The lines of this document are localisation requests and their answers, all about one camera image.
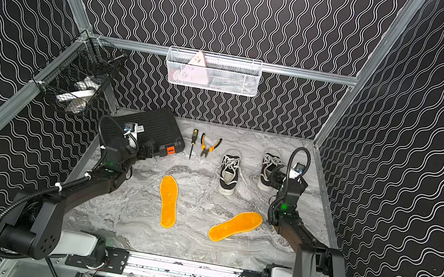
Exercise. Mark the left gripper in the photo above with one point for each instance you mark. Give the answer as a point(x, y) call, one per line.
point(146, 150)

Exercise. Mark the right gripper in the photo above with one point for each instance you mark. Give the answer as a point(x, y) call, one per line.
point(278, 178)

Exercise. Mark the black canvas sneaker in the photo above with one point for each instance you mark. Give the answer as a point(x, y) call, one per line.
point(269, 174)
point(229, 174)

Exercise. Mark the orange insole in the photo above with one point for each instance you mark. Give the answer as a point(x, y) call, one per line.
point(169, 195)
point(241, 223)

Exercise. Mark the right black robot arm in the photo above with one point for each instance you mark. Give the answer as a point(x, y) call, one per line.
point(312, 257)

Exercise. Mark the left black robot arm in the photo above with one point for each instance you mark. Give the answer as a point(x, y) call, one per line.
point(31, 226)

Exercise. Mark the black plastic tool case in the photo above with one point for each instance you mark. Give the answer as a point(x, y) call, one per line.
point(160, 125)

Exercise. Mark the yellow black screwdriver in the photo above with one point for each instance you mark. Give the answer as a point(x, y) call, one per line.
point(193, 141)

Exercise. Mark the white items in black basket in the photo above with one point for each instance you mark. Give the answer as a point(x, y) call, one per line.
point(76, 101)

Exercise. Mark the pink triangle card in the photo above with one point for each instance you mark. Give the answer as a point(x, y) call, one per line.
point(198, 60)

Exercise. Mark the orange handled pliers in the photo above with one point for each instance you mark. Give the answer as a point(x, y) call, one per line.
point(206, 148)

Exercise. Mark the white wire wall basket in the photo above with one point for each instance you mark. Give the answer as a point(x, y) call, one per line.
point(223, 73)

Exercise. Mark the black wire wall basket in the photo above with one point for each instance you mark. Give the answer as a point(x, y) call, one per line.
point(98, 59)

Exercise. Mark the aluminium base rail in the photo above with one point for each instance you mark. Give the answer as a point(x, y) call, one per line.
point(122, 263)

